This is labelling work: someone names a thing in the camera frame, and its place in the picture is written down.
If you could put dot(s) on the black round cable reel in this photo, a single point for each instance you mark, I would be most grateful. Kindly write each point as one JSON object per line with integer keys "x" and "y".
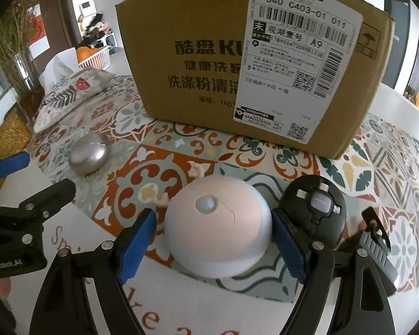
{"x": 315, "y": 205}

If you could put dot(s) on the white basket of oranges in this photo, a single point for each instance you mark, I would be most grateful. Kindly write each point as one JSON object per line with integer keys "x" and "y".
{"x": 93, "y": 57}

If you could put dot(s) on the floral fabric tissue cover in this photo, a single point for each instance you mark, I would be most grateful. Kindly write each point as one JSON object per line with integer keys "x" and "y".
{"x": 67, "y": 85}

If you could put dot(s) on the black rectangular clip device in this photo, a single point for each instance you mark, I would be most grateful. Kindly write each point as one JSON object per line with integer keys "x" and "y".
{"x": 375, "y": 241}

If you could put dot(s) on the silver oval metal case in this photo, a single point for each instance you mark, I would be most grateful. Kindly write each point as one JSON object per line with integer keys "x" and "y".
{"x": 89, "y": 153}

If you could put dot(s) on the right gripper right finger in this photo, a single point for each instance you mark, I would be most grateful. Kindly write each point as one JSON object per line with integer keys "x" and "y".
{"x": 362, "y": 305}

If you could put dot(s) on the brown cardboard box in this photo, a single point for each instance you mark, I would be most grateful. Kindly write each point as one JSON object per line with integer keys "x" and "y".
{"x": 301, "y": 73}

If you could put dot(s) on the white shoe rack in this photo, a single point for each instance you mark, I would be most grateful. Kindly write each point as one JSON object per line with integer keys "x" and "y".
{"x": 97, "y": 34}

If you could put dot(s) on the glass vase dried flowers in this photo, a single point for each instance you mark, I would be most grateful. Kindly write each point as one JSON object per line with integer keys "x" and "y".
{"x": 17, "y": 28}

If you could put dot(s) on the patterned table runner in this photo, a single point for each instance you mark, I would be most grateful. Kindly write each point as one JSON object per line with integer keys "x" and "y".
{"x": 123, "y": 161}

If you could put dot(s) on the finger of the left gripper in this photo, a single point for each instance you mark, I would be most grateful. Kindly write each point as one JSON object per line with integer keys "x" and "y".
{"x": 41, "y": 206}
{"x": 13, "y": 164}

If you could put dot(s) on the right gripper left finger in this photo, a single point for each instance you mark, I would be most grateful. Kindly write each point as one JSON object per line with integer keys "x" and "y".
{"x": 62, "y": 305}

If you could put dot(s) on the peach round night light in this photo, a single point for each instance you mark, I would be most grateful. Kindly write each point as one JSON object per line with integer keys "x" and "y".
{"x": 216, "y": 226}

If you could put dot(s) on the woven yellow placemat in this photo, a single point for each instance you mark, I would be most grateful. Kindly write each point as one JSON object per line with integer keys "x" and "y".
{"x": 14, "y": 134}

